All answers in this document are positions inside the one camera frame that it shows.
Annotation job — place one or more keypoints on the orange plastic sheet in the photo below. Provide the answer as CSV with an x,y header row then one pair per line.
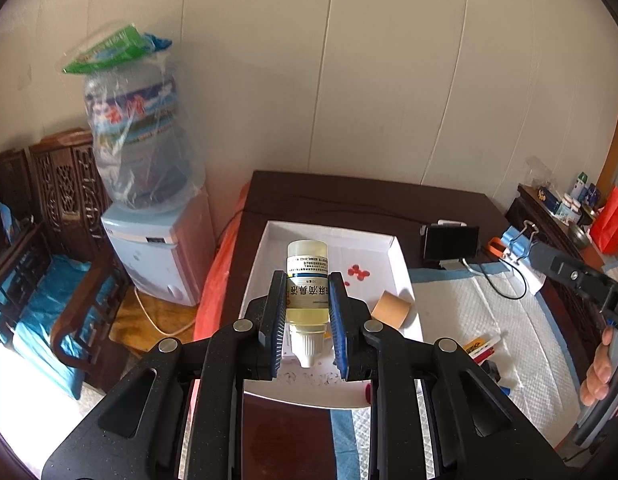
x,y
214,285

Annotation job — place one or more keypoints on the person's right hand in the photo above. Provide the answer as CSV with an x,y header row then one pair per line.
x,y
596,375

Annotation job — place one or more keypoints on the white phone holder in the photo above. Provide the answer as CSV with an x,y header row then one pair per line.
x,y
451,264

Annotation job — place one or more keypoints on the blue binder clip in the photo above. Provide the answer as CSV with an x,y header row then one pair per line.
x,y
518,242

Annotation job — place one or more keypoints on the green plastic packet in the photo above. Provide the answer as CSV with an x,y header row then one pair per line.
x,y
109,50

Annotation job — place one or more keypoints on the orange plastic clip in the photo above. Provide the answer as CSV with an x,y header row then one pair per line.
x,y
494,249

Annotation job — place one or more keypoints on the dark metal dish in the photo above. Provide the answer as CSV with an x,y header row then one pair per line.
x,y
579,234

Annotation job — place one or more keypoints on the yellow liquid plastic bottle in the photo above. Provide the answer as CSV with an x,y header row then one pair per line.
x,y
306,305

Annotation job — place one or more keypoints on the green cap bottle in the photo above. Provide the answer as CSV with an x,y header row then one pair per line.
x,y
582,185

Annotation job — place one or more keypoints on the red paper bag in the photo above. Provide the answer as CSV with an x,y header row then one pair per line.
x,y
611,225

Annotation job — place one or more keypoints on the carved wooden chair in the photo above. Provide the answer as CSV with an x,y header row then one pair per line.
x,y
64,185
9,260

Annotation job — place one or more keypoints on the white shallow cardboard box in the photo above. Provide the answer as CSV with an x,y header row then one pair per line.
x,y
389,270

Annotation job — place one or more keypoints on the white jar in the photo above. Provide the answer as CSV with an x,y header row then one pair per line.
x,y
575,210
566,202

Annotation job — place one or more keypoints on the light blue water dispenser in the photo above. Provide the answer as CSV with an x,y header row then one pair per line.
x,y
154,255

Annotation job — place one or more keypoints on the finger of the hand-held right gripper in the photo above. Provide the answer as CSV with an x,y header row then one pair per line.
x,y
569,270

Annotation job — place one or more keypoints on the small black clip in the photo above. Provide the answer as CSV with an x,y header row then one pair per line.
x,y
491,372

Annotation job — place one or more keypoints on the white flat box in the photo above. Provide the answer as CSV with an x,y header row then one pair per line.
x,y
531,277

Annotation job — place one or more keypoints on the black phone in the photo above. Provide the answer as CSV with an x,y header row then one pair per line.
x,y
449,242

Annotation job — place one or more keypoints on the wrapped blue water jug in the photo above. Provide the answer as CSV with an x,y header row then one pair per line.
x,y
139,160

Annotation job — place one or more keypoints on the blue seat cushion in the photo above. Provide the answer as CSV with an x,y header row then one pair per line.
x,y
64,310

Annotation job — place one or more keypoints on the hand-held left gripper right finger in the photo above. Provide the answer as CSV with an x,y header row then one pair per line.
x,y
339,325

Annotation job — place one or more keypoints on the blue tin box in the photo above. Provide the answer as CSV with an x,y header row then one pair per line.
x,y
551,202

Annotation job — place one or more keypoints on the red round stickers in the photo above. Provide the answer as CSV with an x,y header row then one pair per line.
x,y
359,272

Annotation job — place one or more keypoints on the dark blue jar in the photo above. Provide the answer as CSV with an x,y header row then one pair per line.
x,y
593,195

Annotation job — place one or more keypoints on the brown cardboard tape roll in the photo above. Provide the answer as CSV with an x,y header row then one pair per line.
x,y
389,310

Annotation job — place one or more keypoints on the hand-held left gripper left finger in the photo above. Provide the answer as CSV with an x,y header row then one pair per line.
x,y
279,320

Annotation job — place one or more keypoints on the dark carved wooden cabinet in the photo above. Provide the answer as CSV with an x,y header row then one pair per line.
x,y
554,230

